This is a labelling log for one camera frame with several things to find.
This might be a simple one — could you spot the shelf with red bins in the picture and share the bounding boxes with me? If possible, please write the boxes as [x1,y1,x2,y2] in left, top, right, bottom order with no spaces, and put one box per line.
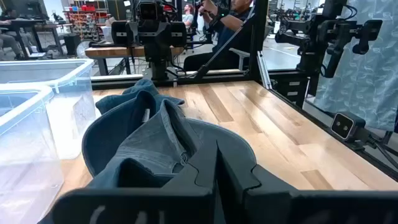
[63,0,110,42]

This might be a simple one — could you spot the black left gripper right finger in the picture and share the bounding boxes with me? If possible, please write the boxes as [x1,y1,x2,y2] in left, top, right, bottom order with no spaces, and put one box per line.
[216,141,398,224]

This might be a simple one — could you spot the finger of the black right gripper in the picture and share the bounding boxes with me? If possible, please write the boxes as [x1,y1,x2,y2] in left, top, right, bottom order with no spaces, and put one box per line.
[170,21,188,48]
[111,21,129,48]

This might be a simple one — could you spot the black camera cable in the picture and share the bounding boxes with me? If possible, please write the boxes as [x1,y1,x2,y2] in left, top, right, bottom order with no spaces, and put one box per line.
[357,130,398,170]

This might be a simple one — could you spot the white chair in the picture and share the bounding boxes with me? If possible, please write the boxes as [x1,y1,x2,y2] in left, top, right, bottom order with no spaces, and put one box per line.
[229,47,251,72]

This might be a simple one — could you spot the wooden workbench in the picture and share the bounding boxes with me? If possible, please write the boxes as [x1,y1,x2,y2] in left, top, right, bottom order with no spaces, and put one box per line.
[84,45,185,77]

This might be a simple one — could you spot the light blue patterned curtain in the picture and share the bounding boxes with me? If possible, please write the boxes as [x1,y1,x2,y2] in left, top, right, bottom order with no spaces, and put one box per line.
[312,0,398,132]

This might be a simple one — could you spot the clear plastic bin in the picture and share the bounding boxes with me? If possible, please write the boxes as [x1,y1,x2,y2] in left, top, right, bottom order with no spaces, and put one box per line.
[0,58,96,161]
[0,83,65,224]

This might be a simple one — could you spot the black table-level camera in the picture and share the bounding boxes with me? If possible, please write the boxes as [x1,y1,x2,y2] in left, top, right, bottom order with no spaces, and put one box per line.
[330,111,368,143]

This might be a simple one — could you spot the black aluminium table frame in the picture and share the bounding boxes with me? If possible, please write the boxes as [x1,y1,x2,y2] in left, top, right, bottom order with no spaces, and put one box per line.
[90,0,398,183]

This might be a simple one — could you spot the black drawer cabinet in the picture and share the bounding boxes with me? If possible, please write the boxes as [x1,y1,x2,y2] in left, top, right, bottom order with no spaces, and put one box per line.
[269,70,310,108]

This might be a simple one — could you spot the person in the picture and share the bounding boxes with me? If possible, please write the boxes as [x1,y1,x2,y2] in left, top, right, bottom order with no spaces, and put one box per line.
[0,8,35,60]
[182,2,196,29]
[183,0,254,73]

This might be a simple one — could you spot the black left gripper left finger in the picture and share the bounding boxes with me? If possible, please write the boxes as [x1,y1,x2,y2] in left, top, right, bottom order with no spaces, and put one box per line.
[37,139,218,224]

